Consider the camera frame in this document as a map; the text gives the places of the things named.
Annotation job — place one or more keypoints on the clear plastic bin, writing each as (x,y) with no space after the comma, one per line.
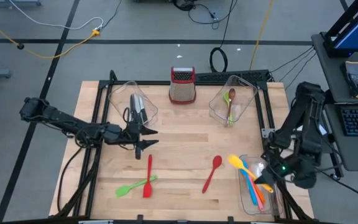
(244,93)
(272,202)
(118,96)

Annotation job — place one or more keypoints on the silver frame bracket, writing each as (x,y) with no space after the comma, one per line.
(266,133)

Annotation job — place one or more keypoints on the pink silicone spatula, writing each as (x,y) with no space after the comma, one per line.
(259,203)

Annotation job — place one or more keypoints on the red steel box grater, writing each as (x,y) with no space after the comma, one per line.
(182,91)

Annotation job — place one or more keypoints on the grey black work glove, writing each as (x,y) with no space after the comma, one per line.
(356,81)

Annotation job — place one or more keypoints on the orange silicone spatula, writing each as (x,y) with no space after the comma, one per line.
(261,196)

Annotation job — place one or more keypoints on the wooden spoon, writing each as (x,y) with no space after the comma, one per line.
(232,93)

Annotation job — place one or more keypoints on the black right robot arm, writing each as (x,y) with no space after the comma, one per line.
(306,109)

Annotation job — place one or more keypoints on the red silicone spoon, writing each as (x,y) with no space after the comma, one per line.
(217,161)

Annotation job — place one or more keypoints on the black aluminium rig frame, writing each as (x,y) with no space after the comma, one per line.
(162,82)

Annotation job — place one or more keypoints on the lime green silicone spoon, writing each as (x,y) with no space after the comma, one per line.
(226,97)

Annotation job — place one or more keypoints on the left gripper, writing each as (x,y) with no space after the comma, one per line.
(132,138)

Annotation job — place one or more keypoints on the yellow silicone spatula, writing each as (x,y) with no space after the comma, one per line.
(235,161)

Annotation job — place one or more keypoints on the green silicone spatula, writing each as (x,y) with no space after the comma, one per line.
(121,192)

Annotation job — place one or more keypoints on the blue silicone spatula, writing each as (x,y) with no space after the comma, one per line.
(251,193)

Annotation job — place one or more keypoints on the grey desk cart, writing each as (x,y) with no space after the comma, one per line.
(331,71)

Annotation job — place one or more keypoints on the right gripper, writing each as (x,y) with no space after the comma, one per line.
(280,169)

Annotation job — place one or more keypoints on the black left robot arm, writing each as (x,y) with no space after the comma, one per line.
(57,119)

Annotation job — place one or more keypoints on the red silicone spatula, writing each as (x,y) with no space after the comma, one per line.
(148,189)

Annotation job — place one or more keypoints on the black floor puck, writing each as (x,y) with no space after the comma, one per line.
(20,46)

